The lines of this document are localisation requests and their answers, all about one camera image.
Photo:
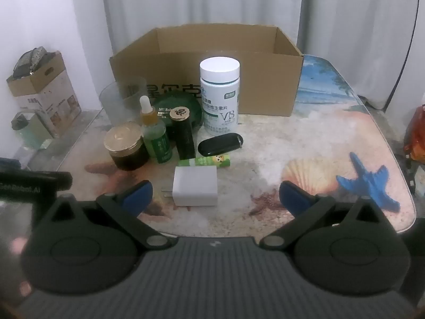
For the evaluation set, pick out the black chair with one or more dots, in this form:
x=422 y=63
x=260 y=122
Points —
x=416 y=176

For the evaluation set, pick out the white curtain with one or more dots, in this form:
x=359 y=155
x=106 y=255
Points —
x=232 y=0

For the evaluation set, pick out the round green compact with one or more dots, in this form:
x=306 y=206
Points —
x=166 y=104

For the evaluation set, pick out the black cylinder gold cap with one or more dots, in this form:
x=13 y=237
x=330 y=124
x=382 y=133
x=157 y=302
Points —
x=184 y=139

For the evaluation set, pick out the white charger plug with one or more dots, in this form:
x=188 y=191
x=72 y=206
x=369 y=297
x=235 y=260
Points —
x=196 y=186

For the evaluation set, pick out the brown jar gold lid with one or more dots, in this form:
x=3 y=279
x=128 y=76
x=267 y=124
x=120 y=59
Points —
x=128 y=158

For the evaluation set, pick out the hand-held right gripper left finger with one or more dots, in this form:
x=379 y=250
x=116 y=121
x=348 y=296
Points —
x=137 y=198

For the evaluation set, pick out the white pill bottle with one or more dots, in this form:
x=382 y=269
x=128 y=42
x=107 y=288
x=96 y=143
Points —
x=219 y=106

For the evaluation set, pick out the brown cardboard box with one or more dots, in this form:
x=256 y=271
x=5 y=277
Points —
x=259 y=83

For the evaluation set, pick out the small printed carton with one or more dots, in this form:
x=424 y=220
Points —
x=56 y=96

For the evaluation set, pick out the green lip balm tube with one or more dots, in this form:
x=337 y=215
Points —
x=202 y=162

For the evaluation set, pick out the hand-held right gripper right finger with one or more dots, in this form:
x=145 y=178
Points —
x=294 y=200

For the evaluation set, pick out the black key fob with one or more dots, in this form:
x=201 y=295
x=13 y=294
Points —
x=215 y=144

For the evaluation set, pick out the clear bottle with black cap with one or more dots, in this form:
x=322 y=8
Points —
x=33 y=129

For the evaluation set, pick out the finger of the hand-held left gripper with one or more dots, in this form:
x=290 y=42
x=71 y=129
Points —
x=63 y=181

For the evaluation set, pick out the orange bag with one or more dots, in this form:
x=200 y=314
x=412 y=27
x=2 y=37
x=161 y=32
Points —
x=415 y=133

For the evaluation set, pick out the green dropper bottle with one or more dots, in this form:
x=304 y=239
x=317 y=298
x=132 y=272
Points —
x=161 y=146

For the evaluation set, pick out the grey bundle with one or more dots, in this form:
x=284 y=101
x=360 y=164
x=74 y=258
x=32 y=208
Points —
x=30 y=58

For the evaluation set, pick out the clear plastic cup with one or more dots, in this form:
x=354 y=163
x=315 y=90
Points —
x=116 y=106

